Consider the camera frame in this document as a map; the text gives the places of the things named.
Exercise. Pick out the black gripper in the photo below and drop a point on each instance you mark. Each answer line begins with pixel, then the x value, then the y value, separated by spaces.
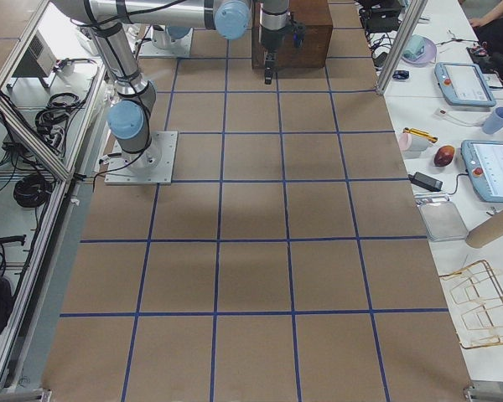
pixel 272 40

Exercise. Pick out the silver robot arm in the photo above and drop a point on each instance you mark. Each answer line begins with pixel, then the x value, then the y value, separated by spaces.
pixel 164 36
pixel 129 119

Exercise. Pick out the dark wooden drawer cabinet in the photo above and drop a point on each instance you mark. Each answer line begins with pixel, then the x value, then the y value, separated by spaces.
pixel 315 15

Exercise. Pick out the small blue black device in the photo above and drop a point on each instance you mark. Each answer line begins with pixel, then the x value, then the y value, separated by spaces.
pixel 401 75

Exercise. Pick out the teal object on plate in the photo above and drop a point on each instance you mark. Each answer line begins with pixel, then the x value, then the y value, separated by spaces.
pixel 415 48

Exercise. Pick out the lavender plate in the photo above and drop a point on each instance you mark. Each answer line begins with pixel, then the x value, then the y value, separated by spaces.
pixel 429 55

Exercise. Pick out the pink plastic cup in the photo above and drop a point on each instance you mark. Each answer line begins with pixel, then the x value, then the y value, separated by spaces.
pixel 409 142

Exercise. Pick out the white badge card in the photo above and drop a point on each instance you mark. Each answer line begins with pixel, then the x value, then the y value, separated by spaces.
pixel 440 113

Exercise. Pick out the upper blue teach pendant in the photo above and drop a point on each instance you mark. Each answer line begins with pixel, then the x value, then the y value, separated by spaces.
pixel 463 85

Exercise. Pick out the blue teach pendant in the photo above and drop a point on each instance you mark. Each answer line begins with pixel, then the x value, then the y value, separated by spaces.
pixel 484 163
pixel 463 85

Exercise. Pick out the red brown mango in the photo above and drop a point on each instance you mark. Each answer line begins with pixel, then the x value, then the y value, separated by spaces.
pixel 444 156

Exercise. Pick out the black power adapter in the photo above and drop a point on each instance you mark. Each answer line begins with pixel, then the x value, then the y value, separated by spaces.
pixel 426 182

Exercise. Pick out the seated person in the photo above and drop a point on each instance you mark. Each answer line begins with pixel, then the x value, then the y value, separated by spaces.
pixel 489 31

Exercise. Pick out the grey control box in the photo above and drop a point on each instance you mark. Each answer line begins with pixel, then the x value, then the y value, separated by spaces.
pixel 38 62

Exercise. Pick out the silver metal tray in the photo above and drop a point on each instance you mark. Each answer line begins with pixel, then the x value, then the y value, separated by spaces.
pixel 441 217

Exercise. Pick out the light blue plastic cup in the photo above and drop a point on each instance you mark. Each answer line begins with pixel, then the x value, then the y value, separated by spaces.
pixel 494 121

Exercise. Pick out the lower blue teach pendant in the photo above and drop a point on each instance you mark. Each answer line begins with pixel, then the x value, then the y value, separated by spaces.
pixel 484 163

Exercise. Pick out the brown cardboard tube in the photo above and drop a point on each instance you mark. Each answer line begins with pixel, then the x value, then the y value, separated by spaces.
pixel 488 231

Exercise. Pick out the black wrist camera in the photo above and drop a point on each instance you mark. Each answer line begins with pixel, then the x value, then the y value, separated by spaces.
pixel 299 31

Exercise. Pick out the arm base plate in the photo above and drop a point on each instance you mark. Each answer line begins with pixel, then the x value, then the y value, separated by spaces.
pixel 179 50
pixel 156 165

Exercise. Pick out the aluminium frame post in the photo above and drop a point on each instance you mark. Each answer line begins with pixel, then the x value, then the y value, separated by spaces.
pixel 404 33

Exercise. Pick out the gold wire rack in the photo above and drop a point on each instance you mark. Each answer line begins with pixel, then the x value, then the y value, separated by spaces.
pixel 476 296

